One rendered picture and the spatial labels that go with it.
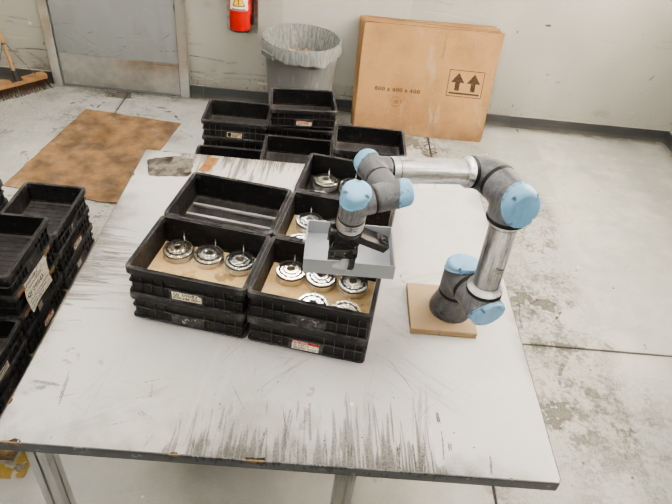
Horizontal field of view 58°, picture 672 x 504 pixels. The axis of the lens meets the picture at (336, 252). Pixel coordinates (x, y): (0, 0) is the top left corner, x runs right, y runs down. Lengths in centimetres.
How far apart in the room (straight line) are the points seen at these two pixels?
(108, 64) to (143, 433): 382
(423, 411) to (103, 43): 403
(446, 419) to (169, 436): 82
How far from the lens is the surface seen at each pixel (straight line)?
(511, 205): 172
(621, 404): 323
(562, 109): 536
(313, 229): 194
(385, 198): 152
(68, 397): 200
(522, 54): 508
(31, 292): 281
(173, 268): 214
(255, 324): 200
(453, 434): 192
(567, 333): 344
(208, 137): 384
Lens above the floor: 223
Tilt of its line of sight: 39 degrees down
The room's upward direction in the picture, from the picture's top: 7 degrees clockwise
